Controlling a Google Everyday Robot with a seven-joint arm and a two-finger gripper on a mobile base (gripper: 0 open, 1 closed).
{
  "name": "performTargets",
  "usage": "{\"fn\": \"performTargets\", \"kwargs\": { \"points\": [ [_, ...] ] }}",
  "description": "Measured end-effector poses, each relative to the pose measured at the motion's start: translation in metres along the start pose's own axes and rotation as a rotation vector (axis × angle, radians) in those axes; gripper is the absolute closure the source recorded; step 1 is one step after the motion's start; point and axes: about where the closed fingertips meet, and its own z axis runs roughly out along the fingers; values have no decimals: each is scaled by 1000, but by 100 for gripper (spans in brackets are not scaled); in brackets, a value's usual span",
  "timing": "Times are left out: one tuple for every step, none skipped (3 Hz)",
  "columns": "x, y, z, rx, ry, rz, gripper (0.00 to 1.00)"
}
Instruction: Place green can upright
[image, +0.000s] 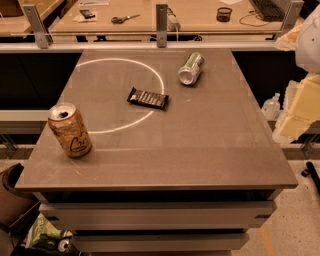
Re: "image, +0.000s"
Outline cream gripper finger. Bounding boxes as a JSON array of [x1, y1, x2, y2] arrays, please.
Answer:
[[272, 73, 320, 143], [274, 25, 302, 51]]

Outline green soda can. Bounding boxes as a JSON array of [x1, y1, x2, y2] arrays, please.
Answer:
[[178, 52, 204, 85]]

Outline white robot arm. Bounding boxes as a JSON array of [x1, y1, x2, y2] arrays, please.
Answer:
[[272, 6, 320, 143]]

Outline orange LaCroix can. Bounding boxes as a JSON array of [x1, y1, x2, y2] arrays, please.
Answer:
[[48, 103, 92, 158]]

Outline clear sanitizer bottle near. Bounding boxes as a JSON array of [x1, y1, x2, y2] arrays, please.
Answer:
[[261, 93, 280, 120]]

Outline black keyboard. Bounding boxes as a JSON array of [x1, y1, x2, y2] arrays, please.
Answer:
[[249, 0, 284, 22]]

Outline black chair caster leg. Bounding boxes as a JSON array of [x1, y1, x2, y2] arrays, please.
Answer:
[[301, 161, 320, 195]]

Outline dark round tape holder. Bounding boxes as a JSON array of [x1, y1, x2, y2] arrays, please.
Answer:
[[216, 7, 232, 22]]

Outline white power adapter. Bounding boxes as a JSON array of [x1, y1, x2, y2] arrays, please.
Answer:
[[167, 8, 180, 32]]

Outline dark chocolate bar wrapper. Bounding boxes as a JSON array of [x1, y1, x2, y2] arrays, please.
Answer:
[[127, 87, 169, 110]]

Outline scissors on desk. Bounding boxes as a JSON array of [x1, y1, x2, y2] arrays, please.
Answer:
[[111, 14, 140, 24]]

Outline black phone on desk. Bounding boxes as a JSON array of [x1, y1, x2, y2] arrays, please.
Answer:
[[80, 9, 95, 19]]

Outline green chip bag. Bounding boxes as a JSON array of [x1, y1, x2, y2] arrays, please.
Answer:
[[26, 214, 72, 253]]

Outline brown bin on floor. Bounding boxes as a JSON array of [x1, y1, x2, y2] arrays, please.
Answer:
[[0, 163, 39, 230]]

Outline right metal bracket post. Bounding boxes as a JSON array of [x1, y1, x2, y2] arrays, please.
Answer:
[[274, 0, 304, 38]]

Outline metal bracket post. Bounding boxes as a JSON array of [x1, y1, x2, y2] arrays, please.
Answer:
[[22, 4, 53, 49], [156, 4, 167, 48], [274, 0, 304, 38]]

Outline black cable on desk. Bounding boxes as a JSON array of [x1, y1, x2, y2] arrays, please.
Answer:
[[238, 10, 271, 28]]

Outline middle metal bracket post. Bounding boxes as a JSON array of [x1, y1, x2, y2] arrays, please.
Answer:
[[156, 4, 167, 48]]

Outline left metal bracket post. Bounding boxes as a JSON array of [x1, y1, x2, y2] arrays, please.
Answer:
[[22, 4, 53, 49]]

